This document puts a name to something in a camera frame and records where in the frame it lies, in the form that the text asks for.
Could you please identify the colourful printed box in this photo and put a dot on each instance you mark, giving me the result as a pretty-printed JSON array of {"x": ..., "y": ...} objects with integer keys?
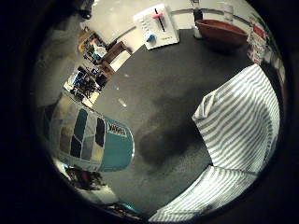
[{"x": 258, "y": 42}]

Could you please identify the cluttered shelf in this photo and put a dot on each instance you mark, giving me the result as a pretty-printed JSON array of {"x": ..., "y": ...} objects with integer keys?
[{"x": 92, "y": 46}]

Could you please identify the white box with slots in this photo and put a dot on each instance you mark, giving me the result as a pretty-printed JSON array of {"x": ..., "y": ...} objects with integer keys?
[{"x": 157, "y": 28}]

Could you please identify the small blue cap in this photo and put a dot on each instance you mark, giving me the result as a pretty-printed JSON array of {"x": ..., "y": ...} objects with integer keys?
[{"x": 151, "y": 37}]

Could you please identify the cluttered desk with blue screen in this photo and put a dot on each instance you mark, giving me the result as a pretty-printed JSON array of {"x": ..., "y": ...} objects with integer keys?
[{"x": 85, "y": 84}]

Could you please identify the small dark capped bottle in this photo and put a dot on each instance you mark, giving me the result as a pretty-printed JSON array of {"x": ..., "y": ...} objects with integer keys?
[{"x": 197, "y": 20}]

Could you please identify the blue white striped cloth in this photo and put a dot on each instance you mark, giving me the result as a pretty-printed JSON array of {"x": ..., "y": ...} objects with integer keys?
[{"x": 239, "y": 124}]

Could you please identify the clear jar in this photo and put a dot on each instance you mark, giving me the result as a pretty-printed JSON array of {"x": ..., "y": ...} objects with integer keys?
[{"x": 228, "y": 11}]

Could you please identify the teal white spray bottle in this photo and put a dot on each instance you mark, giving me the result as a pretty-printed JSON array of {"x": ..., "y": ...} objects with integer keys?
[{"x": 93, "y": 140}]

